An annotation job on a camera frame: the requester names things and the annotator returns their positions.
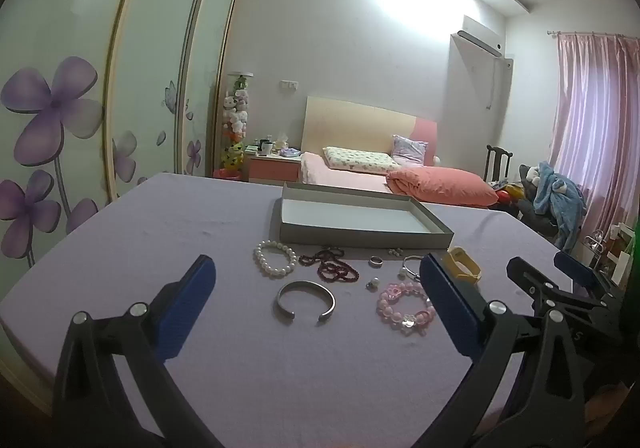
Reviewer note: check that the folded pink duvet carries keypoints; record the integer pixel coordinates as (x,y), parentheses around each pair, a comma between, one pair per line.
(445,185)

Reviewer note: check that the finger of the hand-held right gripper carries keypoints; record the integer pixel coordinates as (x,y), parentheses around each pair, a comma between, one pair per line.
(597,280)
(542,295)

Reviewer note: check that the purple pillow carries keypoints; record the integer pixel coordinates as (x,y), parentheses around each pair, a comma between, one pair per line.
(410,148)

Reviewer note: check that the thin silver bangle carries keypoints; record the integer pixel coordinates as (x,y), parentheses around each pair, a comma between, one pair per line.
(403,269)

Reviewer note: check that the white mug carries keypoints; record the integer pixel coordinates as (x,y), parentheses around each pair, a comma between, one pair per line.
(266,148)

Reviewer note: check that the white wall socket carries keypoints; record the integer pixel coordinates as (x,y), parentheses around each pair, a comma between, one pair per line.
(289,84)

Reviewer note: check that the tissue box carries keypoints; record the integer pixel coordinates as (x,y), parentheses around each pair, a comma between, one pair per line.
(282,142)

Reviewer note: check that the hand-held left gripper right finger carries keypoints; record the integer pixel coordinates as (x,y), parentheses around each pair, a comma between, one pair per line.
(450,308)

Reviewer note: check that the flower print sliding wardrobe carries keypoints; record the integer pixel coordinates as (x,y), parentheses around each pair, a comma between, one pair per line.
(75,27)

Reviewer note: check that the clear tube of plush toys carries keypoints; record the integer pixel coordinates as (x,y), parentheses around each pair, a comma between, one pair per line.
(236,117)

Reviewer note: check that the grey chair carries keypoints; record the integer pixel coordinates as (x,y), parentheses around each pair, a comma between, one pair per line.
(530,213)

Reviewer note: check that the white printed pillow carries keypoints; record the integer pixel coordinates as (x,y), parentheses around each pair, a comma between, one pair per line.
(357,158)

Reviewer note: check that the white air conditioner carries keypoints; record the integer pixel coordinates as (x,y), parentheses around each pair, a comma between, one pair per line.
(475,41)

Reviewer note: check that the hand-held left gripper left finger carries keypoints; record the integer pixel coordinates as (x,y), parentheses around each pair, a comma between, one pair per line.
(185,308)

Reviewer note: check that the bed with cream headboard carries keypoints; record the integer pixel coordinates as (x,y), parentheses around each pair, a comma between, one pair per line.
(360,122)

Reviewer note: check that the pink and cream nightstand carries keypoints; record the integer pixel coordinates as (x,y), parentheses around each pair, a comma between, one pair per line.
(272,170)

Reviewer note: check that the grey cardboard tray box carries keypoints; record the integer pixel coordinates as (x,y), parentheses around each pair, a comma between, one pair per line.
(350,234)

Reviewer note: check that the pink curtain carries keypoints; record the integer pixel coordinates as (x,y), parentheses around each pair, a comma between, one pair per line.
(600,117)

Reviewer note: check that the dark wooden chair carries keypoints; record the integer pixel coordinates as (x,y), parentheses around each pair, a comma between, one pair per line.
(497,162)

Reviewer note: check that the purple tablecloth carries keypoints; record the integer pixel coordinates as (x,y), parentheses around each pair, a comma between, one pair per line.
(150,228)

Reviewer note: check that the blue plush garment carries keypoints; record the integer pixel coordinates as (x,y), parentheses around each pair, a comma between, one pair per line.
(557,198)

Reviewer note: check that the silver cuff bangle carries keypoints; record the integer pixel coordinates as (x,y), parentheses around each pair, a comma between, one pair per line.
(302,284)

